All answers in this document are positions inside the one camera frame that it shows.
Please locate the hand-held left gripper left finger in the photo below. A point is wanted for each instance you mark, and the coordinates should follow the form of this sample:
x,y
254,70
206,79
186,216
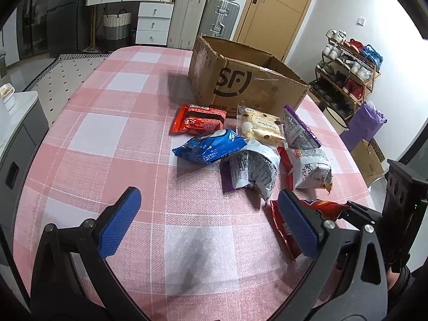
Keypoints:
x,y
122,219

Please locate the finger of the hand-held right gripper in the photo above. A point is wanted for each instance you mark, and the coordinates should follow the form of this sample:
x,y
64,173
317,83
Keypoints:
x,y
364,214

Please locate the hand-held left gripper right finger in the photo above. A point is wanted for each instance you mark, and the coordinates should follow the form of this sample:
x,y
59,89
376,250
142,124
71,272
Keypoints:
x,y
297,225

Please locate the red and orange snack packet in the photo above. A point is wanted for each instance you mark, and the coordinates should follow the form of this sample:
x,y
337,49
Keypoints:
x,y
324,209

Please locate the red and white snack packet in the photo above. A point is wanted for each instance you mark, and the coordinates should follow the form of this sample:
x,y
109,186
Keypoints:
x,y
307,169

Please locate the grey and purple snack packet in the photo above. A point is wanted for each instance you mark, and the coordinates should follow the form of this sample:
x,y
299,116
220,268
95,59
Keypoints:
x,y
250,167

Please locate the cream pastry packet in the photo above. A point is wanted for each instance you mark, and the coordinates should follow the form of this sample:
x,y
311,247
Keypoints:
x,y
260,127

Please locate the blue snack packet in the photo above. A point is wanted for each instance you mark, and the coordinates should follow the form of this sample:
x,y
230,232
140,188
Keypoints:
x,y
207,145

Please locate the brown cardboard box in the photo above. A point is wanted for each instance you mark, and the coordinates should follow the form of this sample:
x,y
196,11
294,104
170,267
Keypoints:
x,y
254,83

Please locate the person's right forearm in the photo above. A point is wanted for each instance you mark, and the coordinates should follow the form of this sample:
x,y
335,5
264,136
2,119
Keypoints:
x,y
401,281

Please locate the small cardboard box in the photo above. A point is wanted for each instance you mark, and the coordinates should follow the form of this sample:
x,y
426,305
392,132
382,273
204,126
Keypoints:
x,y
367,162

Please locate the purple bag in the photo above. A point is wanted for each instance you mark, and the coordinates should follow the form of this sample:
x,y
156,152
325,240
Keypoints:
x,y
362,125

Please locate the white enamel basin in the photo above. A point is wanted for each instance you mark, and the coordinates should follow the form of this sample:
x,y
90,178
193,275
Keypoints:
x,y
336,120

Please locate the pink checked tablecloth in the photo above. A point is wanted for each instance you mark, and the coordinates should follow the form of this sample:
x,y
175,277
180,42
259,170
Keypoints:
x,y
117,107

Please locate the wooden shoe rack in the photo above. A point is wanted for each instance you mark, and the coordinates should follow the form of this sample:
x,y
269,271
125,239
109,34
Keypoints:
x,y
351,63
367,82

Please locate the grey cabinet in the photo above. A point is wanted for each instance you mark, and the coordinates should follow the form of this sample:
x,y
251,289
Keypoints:
x,y
20,130

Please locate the white dotted rug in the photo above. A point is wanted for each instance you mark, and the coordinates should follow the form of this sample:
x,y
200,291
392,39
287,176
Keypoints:
x,y
63,80

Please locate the white container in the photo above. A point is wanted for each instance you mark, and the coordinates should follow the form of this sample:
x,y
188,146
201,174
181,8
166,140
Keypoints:
x,y
6,95

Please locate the woven laundry basket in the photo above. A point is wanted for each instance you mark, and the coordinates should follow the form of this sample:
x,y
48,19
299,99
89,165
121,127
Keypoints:
x,y
116,28

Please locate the wooden broom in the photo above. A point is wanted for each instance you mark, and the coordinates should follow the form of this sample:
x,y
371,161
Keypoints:
x,y
93,30

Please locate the white drawer cabinet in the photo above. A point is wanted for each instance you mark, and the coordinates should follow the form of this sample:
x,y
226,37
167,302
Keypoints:
x,y
153,23

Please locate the wooden door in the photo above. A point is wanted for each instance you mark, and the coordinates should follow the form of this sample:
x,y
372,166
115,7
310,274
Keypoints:
x,y
274,16

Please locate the beige suitcase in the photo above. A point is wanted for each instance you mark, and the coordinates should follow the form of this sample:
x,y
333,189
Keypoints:
x,y
185,18

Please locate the dark refrigerator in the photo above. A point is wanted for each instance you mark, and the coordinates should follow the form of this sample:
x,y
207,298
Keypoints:
x,y
63,13

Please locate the silver suitcase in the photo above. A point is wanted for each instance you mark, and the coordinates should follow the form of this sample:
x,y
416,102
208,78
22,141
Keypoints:
x,y
217,18

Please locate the white wall switch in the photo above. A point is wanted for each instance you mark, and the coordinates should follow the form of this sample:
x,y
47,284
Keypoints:
x,y
360,21

